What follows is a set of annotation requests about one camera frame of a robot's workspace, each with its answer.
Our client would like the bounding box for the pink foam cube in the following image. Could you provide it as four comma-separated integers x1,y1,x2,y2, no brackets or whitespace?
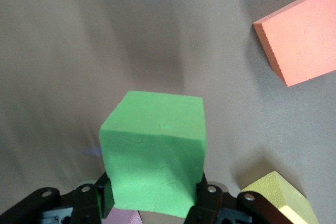
103,207,141,224

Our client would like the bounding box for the orange foam cube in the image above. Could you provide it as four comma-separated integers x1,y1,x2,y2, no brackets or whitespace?
253,0,336,88

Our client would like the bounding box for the green foam cube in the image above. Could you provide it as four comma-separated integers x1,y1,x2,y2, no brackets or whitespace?
99,90,208,219

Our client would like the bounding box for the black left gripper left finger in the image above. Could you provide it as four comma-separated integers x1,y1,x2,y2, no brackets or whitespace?
0,173,116,224

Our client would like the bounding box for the brown paper table cover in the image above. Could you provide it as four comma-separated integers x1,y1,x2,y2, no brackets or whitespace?
0,0,336,224

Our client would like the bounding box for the yellow foam cube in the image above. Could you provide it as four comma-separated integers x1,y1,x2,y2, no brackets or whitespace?
240,170,320,224

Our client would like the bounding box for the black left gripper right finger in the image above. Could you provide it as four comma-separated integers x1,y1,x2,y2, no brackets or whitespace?
185,173,287,224

